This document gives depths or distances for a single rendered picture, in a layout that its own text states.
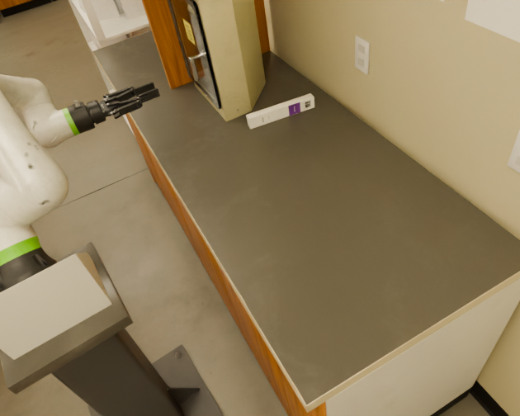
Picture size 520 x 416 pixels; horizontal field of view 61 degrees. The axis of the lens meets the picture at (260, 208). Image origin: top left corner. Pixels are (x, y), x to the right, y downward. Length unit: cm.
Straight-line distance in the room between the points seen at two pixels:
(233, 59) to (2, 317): 105
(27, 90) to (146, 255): 132
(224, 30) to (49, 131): 65
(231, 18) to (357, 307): 99
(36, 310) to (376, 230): 90
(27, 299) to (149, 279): 139
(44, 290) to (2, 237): 16
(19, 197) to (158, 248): 157
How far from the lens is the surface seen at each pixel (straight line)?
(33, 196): 112
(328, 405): 112
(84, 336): 126
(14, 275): 121
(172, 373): 218
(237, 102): 170
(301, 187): 140
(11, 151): 114
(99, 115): 157
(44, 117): 157
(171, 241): 263
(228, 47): 160
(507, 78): 119
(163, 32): 191
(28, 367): 130
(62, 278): 116
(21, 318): 122
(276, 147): 156
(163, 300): 240
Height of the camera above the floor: 192
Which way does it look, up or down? 46 degrees down
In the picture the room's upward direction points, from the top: 11 degrees counter-clockwise
